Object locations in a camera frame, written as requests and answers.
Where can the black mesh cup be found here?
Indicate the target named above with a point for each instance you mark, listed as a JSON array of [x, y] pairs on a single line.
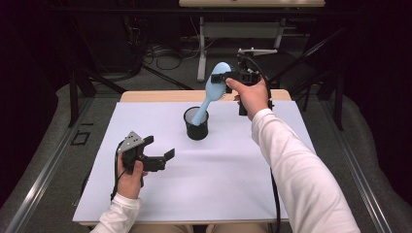
[[197, 132]]

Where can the light blue plastic scoop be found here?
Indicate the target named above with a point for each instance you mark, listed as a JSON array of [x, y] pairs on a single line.
[[212, 91]]

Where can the metal floor rail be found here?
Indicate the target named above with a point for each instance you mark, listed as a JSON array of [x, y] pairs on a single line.
[[356, 161], [42, 181]]

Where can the black metal stand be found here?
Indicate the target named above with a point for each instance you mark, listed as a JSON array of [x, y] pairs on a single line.
[[74, 97]]

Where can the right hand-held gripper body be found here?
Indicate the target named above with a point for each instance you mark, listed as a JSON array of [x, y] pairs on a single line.
[[247, 77]]

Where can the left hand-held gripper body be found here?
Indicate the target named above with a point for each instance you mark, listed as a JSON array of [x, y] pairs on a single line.
[[129, 145]]

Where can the wooden table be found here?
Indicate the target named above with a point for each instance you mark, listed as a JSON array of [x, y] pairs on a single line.
[[181, 95]]

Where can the black folding chair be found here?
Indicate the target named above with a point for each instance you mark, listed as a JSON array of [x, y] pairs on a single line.
[[304, 58]]

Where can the person's left hand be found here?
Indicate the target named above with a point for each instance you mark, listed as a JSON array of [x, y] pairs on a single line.
[[129, 184]]

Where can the black floor socket frame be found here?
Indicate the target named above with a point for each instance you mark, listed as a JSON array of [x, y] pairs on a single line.
[[80, 138]]

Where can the white desk with metal legs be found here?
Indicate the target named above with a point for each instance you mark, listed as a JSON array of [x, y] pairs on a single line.
[[239, 30]]

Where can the person's right hand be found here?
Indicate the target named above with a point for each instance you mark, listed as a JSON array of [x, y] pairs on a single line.
[[254, 98]]

